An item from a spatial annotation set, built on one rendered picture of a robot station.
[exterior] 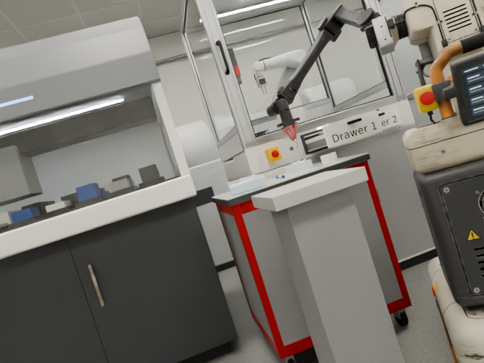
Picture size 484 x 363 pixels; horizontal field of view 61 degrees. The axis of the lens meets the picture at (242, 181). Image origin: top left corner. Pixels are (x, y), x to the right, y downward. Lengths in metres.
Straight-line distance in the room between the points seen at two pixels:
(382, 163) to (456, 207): 1.28
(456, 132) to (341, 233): 0.40
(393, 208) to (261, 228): 1.09
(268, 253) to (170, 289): 0.60
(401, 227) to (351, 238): 1.35
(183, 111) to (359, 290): 4.47
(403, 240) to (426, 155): 1.39
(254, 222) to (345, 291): 0.54
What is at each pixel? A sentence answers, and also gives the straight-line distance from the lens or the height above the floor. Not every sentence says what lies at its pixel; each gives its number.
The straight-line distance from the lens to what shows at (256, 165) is 2.22.
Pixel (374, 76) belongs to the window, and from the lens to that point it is 2.57.
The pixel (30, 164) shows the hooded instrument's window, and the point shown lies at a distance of 2.02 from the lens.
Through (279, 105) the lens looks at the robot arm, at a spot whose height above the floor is 1.09.
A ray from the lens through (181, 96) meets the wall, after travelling 5.49.
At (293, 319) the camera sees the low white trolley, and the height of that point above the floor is 0.22.
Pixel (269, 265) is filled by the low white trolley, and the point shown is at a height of 0.46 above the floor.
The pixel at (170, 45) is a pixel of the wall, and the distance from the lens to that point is 5.68.
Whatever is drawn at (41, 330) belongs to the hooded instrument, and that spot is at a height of 0.44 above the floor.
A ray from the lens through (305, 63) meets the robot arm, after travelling 2.08.
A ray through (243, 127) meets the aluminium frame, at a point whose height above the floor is 1.06.
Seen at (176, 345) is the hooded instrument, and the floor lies 0.15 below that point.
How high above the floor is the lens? 0.86
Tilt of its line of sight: 2 degrees down
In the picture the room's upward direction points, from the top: 18 degrees counter-clockwise
